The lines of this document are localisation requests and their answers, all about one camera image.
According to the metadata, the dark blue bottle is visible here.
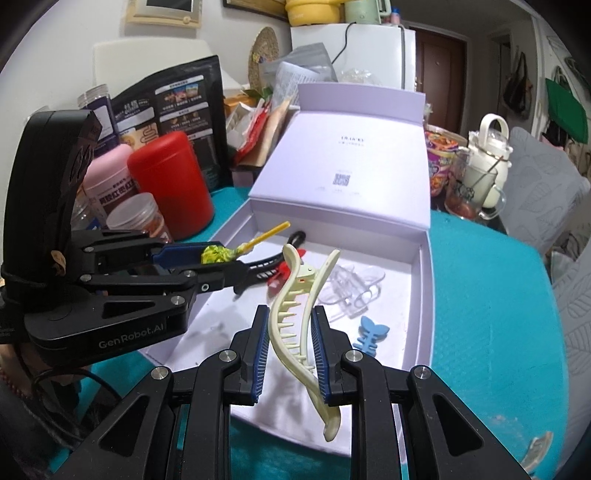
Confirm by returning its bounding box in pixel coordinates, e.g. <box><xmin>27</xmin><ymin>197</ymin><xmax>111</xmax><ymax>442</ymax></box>
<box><xmin>78</xmin><ymin>85</ymin><xmax>114</xmax><ymax>121</ymax></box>

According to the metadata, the grey leaf print chair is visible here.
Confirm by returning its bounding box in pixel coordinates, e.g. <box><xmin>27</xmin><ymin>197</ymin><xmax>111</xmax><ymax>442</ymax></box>
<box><xmin>547</xmin><ymin>251</ymin><xmax>591</xmax><ymax>352</ymax></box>

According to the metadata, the glass mug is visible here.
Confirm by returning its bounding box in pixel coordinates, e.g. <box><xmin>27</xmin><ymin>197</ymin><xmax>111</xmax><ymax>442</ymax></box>
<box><xmin>444</xmin><ymin>152</ymin><xmax>508</xmax><ymax>220</ymax></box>

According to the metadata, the green tote bag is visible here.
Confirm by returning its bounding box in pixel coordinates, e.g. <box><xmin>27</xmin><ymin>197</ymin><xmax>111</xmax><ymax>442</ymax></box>
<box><xmin>545</xmin><ymin>78</ymin><xmax>585</xmax><ymax>141</ymax></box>

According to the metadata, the clear jar with orange contents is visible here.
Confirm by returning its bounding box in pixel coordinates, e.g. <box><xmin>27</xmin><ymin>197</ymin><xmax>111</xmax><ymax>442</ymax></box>
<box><xmin>106</xmin><ymin>192</ymin><xmax>174</xmax><ymax>243</ymax></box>

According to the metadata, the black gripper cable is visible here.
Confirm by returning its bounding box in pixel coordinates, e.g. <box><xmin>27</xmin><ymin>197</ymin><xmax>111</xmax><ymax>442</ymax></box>
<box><xmin>28</xmin><ymin>367</ymin><xmax>121</xmax><ymax>444</ymax></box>

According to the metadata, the teal tablecloth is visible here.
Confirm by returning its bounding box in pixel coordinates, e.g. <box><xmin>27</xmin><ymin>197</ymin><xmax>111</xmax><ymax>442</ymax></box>
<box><xmin>55</xmin><ymin>185</ymin><xmax>571</xmax><ymax>480</ymax></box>

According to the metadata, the cream hair claw clip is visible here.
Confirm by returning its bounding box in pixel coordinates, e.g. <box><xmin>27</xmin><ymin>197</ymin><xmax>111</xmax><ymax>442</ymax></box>
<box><xmin>268</xmin><ymin>243</ymin><xmax>343</xmax><ymax>443</ymax></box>

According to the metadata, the white kettle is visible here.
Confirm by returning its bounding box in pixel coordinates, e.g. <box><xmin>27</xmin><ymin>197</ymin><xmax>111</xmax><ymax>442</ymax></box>
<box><xmin>466</xmin><ymin>113</ymin><xmax>514</xmax><ymax>208</ymax></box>

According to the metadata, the dark hanging bag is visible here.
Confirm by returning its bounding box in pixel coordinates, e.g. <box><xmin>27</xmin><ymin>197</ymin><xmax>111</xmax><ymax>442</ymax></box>
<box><xmin>502</xmin><ymin>52</ymin><xmax>534</xmax><ymax>121</ymax></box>

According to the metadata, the blue fishbone toy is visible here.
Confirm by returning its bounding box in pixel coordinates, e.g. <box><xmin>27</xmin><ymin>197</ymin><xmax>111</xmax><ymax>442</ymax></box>
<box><xmin>352</xmin><ymin>317</ymin><xmax>389</xmax><ymax>354</ymax></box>

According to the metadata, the red snack packet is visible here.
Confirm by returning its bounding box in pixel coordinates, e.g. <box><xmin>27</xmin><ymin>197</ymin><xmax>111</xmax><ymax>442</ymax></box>
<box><xmin>226</xmin><ymin>99</ymin><xmax>278</xmax><ymax>162</ymax></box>

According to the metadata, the green lollipop with yellow stick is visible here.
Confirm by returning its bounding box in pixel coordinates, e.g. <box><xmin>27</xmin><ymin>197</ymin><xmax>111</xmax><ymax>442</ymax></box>
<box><xmin>201</xmin><ymin>222</ymin><xmax>291</xmax><ymax>265</ymax></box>

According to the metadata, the pink bottle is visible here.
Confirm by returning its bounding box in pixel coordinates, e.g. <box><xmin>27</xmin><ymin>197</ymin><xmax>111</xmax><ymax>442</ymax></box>
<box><xmin>83</xmin><ymin>144</ymin><xmax>134</xmax><ymax>227</ymax></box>

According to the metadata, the red flower toy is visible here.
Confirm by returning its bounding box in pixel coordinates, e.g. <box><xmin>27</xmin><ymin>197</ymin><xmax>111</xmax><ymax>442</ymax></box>
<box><xmin>265</xmin><ymin>249</ymin><xmax>308</xmax><ymax>289</ymax></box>

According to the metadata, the black printed pouch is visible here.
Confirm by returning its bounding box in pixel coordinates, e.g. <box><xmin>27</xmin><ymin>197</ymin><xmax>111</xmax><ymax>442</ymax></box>
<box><xmin>111</xmin><ymin>55</ymin><xmax>232</xmax><ymax>192</ymax></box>

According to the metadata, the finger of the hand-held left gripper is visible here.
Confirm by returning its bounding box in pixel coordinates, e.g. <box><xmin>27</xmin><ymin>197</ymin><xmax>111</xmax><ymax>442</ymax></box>
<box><xmin>69</xmin><ymin>230</ymin><xmax>241</xmax><ymax>278</ymax></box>
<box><xmin>76</xmin><ymin>262</ymin><xmax>252</xmax><ymax>305</ymax></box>

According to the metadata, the black power cable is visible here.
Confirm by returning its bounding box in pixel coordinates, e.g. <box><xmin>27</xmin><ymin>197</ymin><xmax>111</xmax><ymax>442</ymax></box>
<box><xmin>330</xmin><ymin>22</ymin><xmax>354</xmax><ymax>70</ymax></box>

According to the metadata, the transparent hair clip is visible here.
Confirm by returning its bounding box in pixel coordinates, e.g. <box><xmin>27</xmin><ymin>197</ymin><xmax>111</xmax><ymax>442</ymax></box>
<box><xmin>318</xmin><ymin>264</ymin><xmax>386</xmax><ymax>319</ymax></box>

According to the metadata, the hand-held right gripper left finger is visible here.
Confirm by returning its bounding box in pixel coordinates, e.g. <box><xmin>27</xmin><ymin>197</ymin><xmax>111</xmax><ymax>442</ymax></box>
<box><xmin>48</xmin><ymin>305</ymin><xmax>271</xmax><ymax>480</ymax></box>

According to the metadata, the beige plastic piece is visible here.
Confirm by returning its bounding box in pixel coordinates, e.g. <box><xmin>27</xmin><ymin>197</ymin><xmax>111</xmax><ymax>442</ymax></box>
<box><xmin>524</xmin><ymin>431</ymin><xmax>555</xmax><ymax>464</ymax></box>

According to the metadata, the yellow pot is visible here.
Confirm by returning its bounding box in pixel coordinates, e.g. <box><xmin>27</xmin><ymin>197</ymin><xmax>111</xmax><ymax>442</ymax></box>
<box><xmin>285</xmin><ymin>0</ymin><xmax>347</xmax><ymax>27</ymax></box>

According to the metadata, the instant noodle cup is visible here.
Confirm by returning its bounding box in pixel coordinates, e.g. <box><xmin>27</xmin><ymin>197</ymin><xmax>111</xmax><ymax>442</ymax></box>
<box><xmin>424</xmin><ymin>129</ymin><xmax>472</xmax><ymax>197</ymax></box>

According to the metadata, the grey plastic bag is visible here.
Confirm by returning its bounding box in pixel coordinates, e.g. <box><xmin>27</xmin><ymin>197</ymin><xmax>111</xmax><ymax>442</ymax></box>
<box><xmin>261</xmin><ymin>42</ymin><xmax>340</xmax><ymax>88</ymax></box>

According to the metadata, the green electric kettle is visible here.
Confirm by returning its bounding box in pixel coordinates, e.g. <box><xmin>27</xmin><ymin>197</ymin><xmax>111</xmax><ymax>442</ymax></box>
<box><xmin>344</xmin><ymin>0</ymin><xmax>393</xmax><ymax>25</ymax></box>

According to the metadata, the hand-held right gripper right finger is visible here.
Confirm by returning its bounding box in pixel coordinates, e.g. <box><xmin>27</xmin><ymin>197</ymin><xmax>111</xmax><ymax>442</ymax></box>
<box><xmin>311</xmin><ymin>307</ymin><xmax>522</xmax><ymax>480</ymax></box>

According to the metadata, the white lidded gift box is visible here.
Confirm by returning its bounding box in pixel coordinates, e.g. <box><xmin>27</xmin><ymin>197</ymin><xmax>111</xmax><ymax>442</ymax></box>
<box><xmin>139</xmin><ymin>83</ymin><xmax>435</xmax><ymax>462</ymax></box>

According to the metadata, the brown door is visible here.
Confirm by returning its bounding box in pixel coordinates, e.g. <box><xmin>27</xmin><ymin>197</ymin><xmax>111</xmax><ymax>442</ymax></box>
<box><xmin>409</xmin><ymin>27</ymin><xmax>466</xmax><ymax>134</ymax></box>

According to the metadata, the red canister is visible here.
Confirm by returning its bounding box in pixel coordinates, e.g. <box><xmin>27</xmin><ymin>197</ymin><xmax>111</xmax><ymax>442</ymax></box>
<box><xmin>127</xmin><ymin>131</ymin><xmax>215</xmax><ymax>241</ymax></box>

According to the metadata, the beige intercom panel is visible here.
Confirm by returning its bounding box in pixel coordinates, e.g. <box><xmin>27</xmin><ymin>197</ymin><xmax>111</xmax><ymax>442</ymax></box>
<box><xmin>127</xmin><ymin>0</ymin><xmax>202</xmax><ymax>29</ymax></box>

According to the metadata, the white fridge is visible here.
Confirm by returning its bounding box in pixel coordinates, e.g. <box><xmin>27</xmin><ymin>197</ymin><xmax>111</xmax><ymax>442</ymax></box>
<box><xmin>290</xmin><ymin>22</ymin><xmax>416</xmax><ymax>90</ymax></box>

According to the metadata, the woven straw mat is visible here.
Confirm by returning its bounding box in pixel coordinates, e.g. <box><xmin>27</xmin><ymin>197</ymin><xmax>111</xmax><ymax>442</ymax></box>
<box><xmin>248</xmin><ymin>26</ymin><xmax>280</xmax><ymax>90</ymax></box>

